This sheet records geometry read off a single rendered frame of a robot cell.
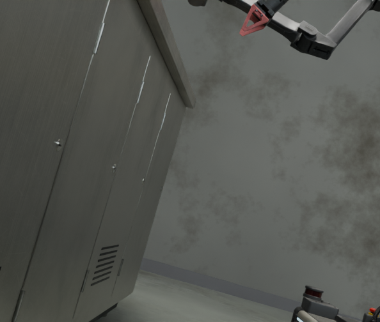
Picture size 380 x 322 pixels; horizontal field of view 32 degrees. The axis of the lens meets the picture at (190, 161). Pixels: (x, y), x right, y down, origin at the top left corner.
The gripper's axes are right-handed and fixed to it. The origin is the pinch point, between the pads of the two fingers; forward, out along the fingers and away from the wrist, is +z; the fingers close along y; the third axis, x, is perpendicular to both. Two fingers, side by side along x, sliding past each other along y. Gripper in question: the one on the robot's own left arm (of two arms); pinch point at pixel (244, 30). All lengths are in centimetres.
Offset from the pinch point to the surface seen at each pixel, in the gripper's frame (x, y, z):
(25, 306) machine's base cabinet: 16, 82, 84
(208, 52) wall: -29, -247, -38
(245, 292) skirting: 103, -245, 57
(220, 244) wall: 69, -247, 47
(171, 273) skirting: 59, -245, 83
